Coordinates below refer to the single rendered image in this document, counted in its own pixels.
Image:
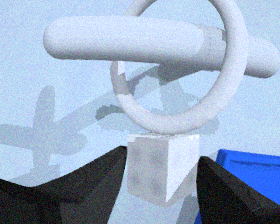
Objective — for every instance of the blue tray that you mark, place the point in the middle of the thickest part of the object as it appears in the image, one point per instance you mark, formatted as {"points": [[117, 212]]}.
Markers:
{"points": [[262, 172]]}

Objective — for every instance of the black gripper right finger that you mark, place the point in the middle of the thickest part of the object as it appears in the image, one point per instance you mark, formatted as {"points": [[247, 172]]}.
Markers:
{"points": [[225, 199]]}

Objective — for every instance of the grey metal ring with small tab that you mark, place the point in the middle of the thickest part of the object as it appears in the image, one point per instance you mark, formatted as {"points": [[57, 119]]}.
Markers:
{"points": [[162, 165]]}

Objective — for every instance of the grey rounded bar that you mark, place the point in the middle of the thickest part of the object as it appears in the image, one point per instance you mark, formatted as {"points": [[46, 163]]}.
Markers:
{"points": [[181, 48]]}

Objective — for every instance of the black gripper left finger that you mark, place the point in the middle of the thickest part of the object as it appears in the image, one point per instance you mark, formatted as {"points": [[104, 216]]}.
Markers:
{"points": [[84, 196]]}

